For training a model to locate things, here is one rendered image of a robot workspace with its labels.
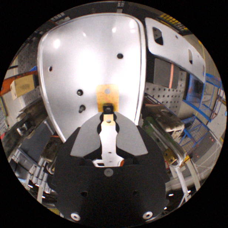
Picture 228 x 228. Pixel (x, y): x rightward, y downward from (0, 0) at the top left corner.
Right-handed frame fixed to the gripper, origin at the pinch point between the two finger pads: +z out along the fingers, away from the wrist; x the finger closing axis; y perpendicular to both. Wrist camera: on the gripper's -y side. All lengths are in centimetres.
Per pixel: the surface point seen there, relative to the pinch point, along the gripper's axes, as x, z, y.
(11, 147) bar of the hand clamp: -19.8, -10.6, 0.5
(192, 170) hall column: 595, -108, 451
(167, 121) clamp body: 13.7, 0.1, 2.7
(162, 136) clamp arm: 10.2, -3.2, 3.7
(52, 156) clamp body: -20.6, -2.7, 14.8
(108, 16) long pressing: 0.2, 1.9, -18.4
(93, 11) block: -3.4, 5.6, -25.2
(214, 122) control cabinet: 785, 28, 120
